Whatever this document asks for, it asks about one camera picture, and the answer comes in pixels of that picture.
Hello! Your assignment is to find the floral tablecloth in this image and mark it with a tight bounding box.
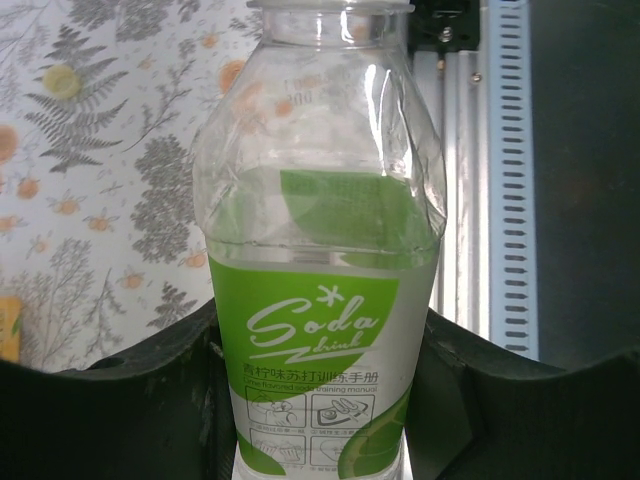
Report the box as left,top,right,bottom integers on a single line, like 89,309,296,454
0,0,416,374

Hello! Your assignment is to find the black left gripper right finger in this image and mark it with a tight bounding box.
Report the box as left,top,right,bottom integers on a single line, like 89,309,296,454
402,305,640,480

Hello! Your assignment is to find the yellow label tea bottle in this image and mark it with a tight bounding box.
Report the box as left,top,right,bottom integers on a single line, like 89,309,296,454
0,295,23,362

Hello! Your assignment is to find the green label soda bottle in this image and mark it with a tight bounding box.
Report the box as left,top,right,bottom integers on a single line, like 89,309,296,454
192,0,448,480

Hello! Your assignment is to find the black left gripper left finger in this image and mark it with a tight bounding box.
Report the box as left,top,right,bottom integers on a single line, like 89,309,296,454
0,298,239,480

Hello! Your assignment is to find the slotted white cable tray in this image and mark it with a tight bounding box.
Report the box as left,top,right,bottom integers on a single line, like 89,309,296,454
478,0,540,361

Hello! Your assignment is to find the yellow bottle cap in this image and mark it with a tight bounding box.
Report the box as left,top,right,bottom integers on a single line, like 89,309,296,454
42,64,81,99

